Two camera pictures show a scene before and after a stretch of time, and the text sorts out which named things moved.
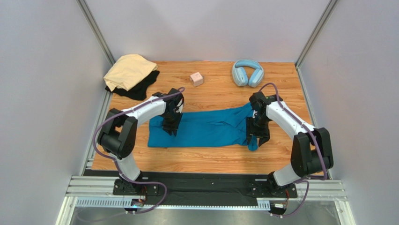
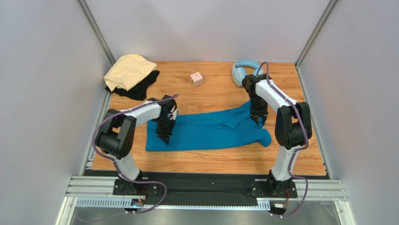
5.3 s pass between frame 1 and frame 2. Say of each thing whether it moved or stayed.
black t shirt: stayed
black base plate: stayed
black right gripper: moved
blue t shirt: stayed
